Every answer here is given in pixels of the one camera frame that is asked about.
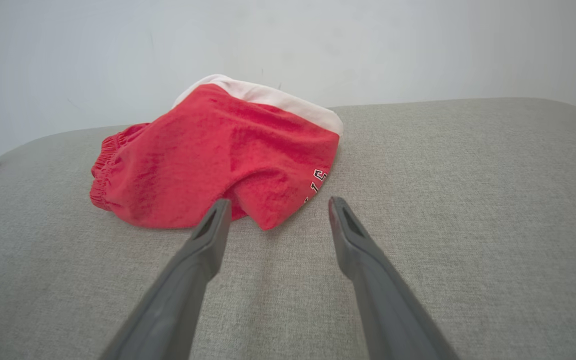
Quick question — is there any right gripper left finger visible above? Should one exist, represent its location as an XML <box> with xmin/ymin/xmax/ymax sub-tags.
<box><xmin>99</xmin><ymin>198</ymin><xmax>232</xmax><ymax>360</ymax></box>

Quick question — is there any grey fabric sofa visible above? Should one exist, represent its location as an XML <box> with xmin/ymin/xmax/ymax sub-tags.
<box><xmin>0</xmin><ymin>97</ymin><xmax>576</xmax><ymax>360</ymax></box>

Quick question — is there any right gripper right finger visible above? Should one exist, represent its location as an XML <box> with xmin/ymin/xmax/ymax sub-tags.
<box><xmin>328</xmin><ymin>196</ymin><xmax>461</xmax><ymax>360</ymax></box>

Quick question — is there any red shorts white trim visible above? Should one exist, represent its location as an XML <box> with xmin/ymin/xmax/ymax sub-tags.
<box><xmin>89</xmin><ymin>74</ymin><xmax>345</xmax><ymax>231</ymax></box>

